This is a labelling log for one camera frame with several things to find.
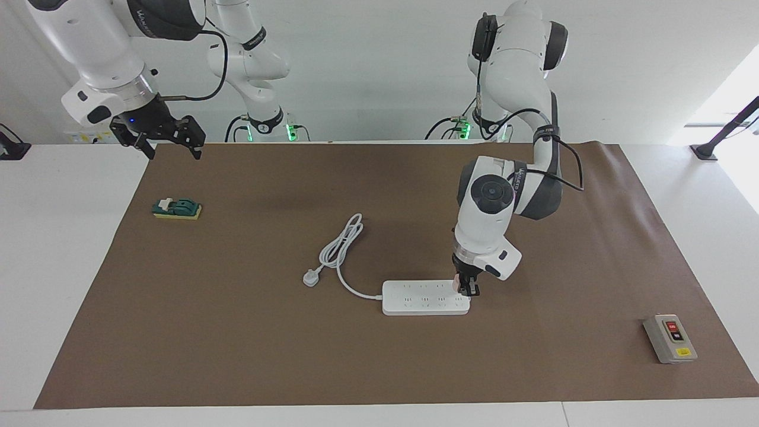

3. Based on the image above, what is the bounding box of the black clamp stand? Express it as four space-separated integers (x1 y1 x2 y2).
0 123 31 161

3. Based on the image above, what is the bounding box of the white power cord with plug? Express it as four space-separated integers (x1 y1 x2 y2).
302 213 385 299

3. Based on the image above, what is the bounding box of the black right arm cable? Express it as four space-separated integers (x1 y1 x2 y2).
160 30 229 101

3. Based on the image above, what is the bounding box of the white power strip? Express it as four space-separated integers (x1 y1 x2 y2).
381 280 471 316

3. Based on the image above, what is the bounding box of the brown table mat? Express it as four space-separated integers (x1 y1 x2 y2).
34 141 759 410

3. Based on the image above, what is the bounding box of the green knife switch yellow base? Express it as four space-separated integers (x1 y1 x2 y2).
152 198 203 221

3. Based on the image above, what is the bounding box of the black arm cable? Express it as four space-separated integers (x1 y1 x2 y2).
474 12 585 192
160 30 229 101

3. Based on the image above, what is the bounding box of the white wall outlet box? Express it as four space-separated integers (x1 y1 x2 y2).
64 116 128 144

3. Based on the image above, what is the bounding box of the black base cable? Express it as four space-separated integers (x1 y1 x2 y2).
425 98 482 141
224 114 250 143

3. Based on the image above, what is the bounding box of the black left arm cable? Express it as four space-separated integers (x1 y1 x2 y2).
474 12 585 192

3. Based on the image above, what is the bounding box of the grey on-off switch box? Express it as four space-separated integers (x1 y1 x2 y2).
643 314 698 364

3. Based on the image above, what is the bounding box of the black slanted pole stand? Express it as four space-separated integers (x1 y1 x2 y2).
691 96 759 161

